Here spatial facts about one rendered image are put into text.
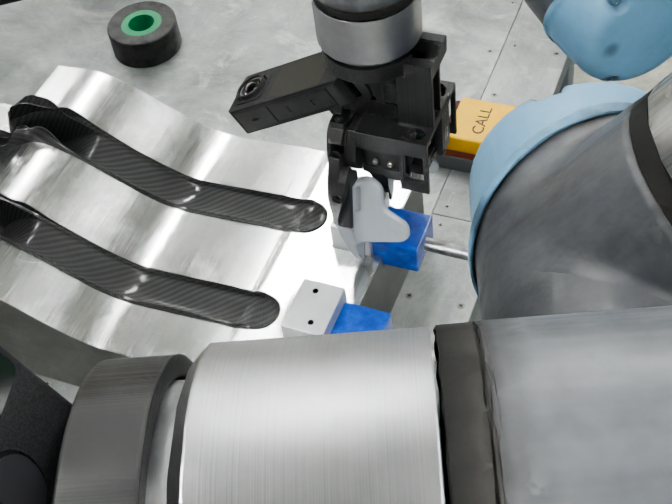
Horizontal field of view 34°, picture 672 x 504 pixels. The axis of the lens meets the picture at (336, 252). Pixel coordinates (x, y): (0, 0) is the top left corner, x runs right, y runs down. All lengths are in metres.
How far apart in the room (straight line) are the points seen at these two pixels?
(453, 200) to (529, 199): 0.76
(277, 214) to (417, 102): 0.24
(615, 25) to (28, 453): 0.48
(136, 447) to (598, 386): 0.07
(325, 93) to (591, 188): 0.51
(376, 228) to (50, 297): 0.28
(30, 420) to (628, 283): 0.17
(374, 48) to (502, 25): 0.54
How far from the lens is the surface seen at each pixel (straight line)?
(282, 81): 0.84
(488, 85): 1.20
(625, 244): 0.30
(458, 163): 1.10
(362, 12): 0.73
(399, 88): 0.79
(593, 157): 0.31
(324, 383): 0.16
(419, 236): 0.92
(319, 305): 0.87
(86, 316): 0.95
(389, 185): 0.95
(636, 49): 0.64
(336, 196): 0.85
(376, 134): 0.81
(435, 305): 1.01
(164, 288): 0.96
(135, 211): 1.01
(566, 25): 0.63
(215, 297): 0.94
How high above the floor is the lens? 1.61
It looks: 50 degrees down
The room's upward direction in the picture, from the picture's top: 9 degrees counter-clockwise
